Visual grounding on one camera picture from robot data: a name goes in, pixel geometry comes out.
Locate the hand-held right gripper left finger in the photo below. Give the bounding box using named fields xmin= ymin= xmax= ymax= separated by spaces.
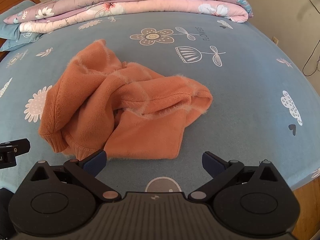
xmin=29 ymin=150 xmax=122 ymax=203

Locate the orange knit sweater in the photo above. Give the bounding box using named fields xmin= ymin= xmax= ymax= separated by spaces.
xmin=38 ymin=39 xmax=213 ymax=161

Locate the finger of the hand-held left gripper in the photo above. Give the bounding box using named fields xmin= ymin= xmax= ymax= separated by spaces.
xmin=0 ymin=138 xmax=31 ymax=156

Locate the pink and lilac floral quilt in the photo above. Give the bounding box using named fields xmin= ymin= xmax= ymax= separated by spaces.
xmin=4 ymin=0 xmax=254 ymax=34

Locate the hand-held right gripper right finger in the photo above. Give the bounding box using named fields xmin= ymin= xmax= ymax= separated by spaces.
xmin=187 ymin=151 xmax=283 ymax=203

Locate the black cable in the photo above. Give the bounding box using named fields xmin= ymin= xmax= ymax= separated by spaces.
xmin=302 ymin=0 xmax=320 ymax=77

